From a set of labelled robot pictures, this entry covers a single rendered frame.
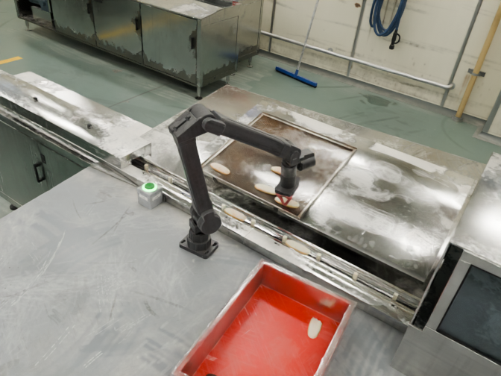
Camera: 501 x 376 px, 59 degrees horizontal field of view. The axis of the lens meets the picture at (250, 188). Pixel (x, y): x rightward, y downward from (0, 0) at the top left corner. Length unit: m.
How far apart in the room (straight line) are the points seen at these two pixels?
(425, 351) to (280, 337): 0.40
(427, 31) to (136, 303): 4.22
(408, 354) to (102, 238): 1.07
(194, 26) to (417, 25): 2.26
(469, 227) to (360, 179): 0.79
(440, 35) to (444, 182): 3.21
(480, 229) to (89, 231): 1.26
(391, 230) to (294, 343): 0.58
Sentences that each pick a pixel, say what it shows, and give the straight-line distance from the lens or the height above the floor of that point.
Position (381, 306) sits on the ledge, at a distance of 1.49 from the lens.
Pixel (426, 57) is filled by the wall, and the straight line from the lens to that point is 5.10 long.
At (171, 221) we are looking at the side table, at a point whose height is 0.82.
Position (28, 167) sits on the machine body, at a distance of 2.65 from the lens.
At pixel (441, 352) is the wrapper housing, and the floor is 0.98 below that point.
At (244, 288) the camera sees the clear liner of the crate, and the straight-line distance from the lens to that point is 1.35.
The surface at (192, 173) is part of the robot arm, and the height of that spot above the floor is 1.16.
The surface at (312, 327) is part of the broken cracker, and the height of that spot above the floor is 0.83.
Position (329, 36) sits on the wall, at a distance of 5.44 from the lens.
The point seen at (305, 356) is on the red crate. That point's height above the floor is 0.82.
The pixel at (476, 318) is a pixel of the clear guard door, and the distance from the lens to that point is 1.20.
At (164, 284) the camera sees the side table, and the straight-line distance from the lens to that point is 1.49.
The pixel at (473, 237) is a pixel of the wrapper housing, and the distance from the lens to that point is 1.13.
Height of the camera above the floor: 1.93
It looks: 36 degrees down
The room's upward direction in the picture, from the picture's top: 6 degrees clockwise
